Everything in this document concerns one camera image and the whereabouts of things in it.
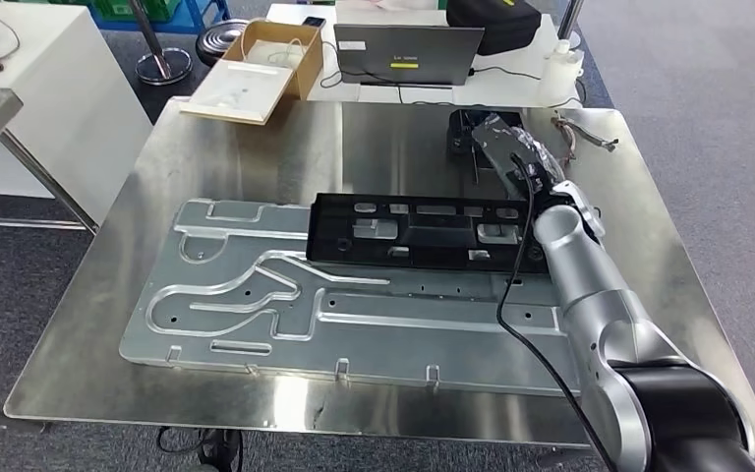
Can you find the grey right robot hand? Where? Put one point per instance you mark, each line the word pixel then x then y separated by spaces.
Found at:
pixel 543 163

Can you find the black plastic frame part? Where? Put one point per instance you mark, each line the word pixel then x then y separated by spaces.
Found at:
pixel 429 244

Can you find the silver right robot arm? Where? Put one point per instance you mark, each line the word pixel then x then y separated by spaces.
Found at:
pixel 586 280

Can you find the stainless steel workbench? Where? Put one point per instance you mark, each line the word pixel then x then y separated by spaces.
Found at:
pixel 254 163

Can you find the black device with yellow stripe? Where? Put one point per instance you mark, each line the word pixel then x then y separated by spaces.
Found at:
pixel 462 133

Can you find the white plastic bottle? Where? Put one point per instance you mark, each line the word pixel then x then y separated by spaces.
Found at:
pixel 556 75

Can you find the black carrying case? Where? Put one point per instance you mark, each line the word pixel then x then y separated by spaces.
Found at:
pixel 495 26

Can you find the grey laptop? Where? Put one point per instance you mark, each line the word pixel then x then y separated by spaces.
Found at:
pixel 410 52

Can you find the grooved aluminium plate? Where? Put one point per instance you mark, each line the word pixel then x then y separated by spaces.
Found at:
pixel 384 326

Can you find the open cardboard box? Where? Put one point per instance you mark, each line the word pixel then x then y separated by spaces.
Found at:
pixel 309 65

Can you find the black phone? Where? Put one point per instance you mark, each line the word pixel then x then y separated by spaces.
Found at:
pixel 314 21

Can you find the white foam tray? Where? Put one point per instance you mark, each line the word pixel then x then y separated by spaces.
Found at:
pixel 234 94

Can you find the ribbed round metal base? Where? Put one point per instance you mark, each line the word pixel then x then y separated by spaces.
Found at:
pixel 218 42

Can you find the steel stanchion with round base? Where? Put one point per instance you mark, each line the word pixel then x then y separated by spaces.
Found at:
pixel 162 68

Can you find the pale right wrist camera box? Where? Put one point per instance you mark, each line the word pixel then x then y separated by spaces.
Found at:
pixel 498 153

